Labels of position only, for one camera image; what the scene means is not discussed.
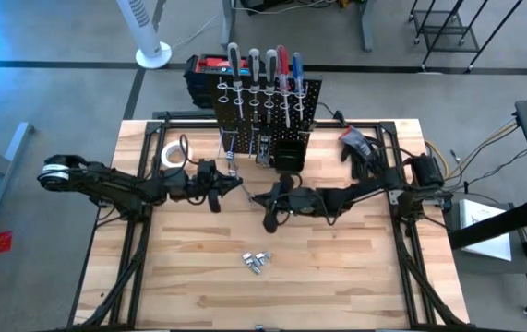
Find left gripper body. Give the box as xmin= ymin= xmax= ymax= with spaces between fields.
xmin=184 ymin=159 xmax=222 ymax=214

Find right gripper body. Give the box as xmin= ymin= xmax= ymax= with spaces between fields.
xmin=262 ymin=173 xmax=322 ymax=234

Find grey black handled screwdriver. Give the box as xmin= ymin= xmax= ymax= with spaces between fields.
xmin=247 ymin=48 xmax=262 ymax=125
xmin=264 ymin=49 xmax=279 ymax=125
xmin=226 ymin=41 xmax=246 ymax=120

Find red clear handled screwdriver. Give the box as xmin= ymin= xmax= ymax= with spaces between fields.
xmin=275 ymin=44 xmax=293 ymax=130

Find blue clear handled screwdriver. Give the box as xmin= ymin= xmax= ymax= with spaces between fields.
xmin=291 ymin=52 xmax=306 ymax=124

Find double-prong metal peg hook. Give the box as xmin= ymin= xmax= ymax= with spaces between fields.
xmin=247 ymin=126 xmax=271 ymax=160
xmin=216 ymin=128 xmax=241 ymax=160

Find black plastic pegboard bin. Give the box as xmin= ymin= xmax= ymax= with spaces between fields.
xmin=274 ymin=140 xmax=318 ymax=175

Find white tape roll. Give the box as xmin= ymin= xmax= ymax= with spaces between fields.
xmin=160 ymin=139 xmax=195 ymax=171

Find black perforated pegboard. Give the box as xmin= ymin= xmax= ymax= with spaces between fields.
xmin=207 ymin=73 xmax=324 ymax=158

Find red black toolbox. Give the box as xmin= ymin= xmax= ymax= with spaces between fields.
xmin=183 ymin=53 xmax=232 ymax=111

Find grey desk leg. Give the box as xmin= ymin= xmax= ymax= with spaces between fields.
xmin=220 ymin=0 xmax=239 ymax=51
xmin=359 ymin=0 xmax=377 ymax=52

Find white tower fan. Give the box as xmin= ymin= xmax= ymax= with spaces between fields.
xmin=114 ymin=0 xmax=173 ymax=70

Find white booklet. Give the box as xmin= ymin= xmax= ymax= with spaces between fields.
xmin=458 ymin=200 xmax=514 ymax=263

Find grey cart base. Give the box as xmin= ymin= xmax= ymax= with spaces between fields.
xmin=445 ymin=202 xmax=527 ymax=319

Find black aluminium table frame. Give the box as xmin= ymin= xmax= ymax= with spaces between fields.
xmin=66 ymin=118 xmax=467 ymax=331

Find white wire ring rack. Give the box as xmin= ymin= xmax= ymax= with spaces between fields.
xmin=216 ymin=77 xmax=310 ymax=116

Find black cable bundle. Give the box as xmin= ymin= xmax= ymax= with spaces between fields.
xmin=389 ymin=216 xmax=465 ymax=326
xmin=82 ymin=216 xmax=151 ymax=326

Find white floor cable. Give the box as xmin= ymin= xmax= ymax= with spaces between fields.
xmin=170 ymin=13 xmax=221 ymax=51

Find yellow cable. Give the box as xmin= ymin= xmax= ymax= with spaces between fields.
xmin=424 ymin=118 xmax=521 ymax=188

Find grey blue bench frame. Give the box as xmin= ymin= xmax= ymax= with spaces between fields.
xmin=0 ymin=122 xmax=37 ymax=287

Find black wire cart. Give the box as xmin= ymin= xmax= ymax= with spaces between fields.
xmin=408 ymin=0 xmax=525 ymax=73

